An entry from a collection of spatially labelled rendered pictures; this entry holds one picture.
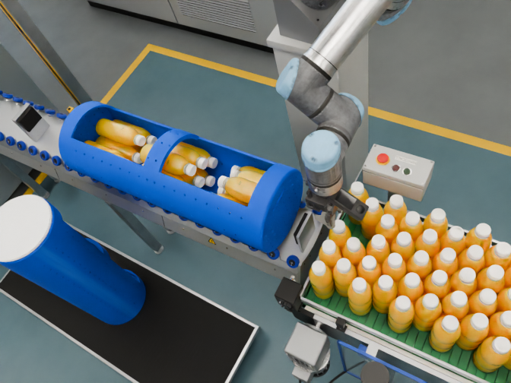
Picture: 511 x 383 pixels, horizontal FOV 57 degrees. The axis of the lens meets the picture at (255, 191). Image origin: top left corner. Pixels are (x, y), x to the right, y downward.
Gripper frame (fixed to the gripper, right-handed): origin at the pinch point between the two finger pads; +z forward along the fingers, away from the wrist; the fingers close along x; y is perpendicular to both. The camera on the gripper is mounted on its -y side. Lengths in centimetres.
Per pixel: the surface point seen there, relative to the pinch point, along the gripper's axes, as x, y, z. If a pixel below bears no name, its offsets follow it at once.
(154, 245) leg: 9, 114, 104
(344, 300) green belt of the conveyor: 15.1, -7.5, 24.9
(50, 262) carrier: 49, 98, 23
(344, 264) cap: 10.6, -6.5, 4.4
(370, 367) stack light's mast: 36.3, -24.7, -11.1
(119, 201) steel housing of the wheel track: 15, 92, 28
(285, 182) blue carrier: -3.2, 17.9, -5.6
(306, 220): 0.0, 11.1, 9.7
